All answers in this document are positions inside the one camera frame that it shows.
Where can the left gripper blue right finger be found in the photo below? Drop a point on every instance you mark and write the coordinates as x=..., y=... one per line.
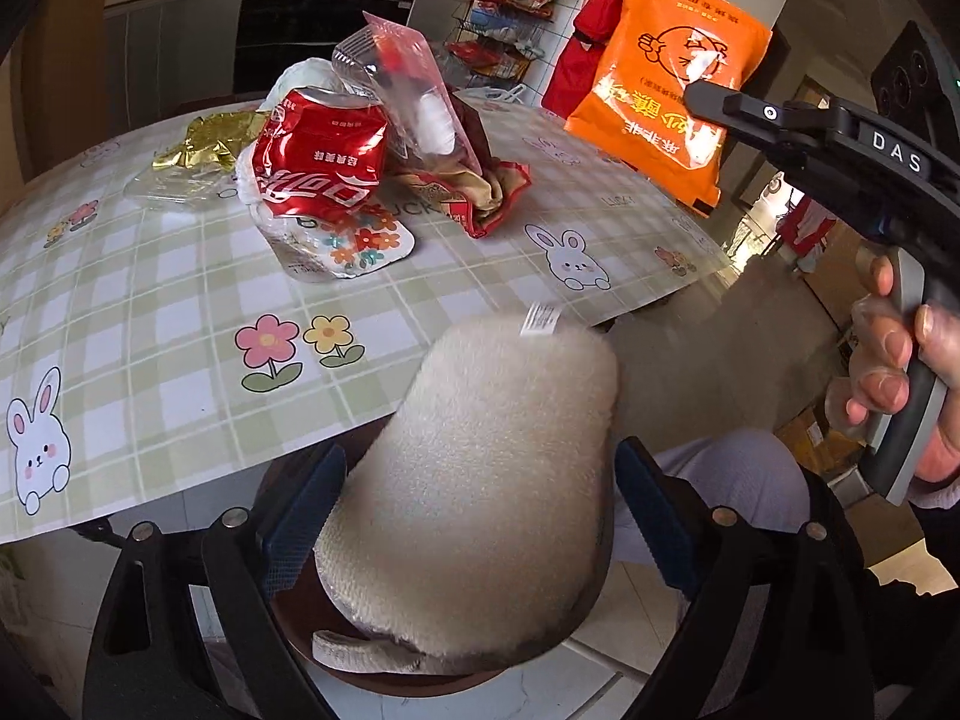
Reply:
x=666, y=509

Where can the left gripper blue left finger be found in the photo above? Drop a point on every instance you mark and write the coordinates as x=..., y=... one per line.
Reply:
x=295, y=507

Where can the beige fluffy slipper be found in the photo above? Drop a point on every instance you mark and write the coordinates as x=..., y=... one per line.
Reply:
x=470, y=526

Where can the orange snack bag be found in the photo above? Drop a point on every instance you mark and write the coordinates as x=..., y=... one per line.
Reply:
x=636, y=112

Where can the red brown wrapper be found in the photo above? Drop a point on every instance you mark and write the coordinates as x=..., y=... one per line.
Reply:
x=476, y=200

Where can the crushed red cola can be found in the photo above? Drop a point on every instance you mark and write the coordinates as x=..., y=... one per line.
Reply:
x=321, y=154

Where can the gold foil wrapper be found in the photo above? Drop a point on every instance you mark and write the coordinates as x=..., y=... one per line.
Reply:
x=213, y=140

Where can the clear red-edged plastic bag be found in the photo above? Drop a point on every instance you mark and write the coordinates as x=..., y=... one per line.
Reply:
x=395, y=64

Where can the clear plastic tray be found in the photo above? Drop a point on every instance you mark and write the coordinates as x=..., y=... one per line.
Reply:
x=176, y=188

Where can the brown trash bin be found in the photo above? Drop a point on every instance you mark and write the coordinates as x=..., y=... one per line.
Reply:
x=318, y=630

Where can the grey kitchen cabinets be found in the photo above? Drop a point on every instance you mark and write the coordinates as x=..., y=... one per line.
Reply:
x=169, y=57

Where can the right hand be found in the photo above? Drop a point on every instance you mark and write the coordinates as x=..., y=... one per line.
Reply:
x=877, y=382

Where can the checkered bunny tablecloth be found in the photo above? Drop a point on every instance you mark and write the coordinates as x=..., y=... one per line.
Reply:
x=175, y=350

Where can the floral plastic packet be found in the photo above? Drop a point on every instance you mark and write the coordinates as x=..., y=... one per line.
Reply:
x=313, y=250

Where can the white crumpled plastic bag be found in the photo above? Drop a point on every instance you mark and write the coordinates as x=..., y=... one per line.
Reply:
x=310, y=82

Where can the black built-in oven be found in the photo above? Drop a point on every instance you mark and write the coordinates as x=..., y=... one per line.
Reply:
x=274, y=34

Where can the wire storage rack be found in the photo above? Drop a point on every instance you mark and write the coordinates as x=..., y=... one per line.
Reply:
x=498, y=40

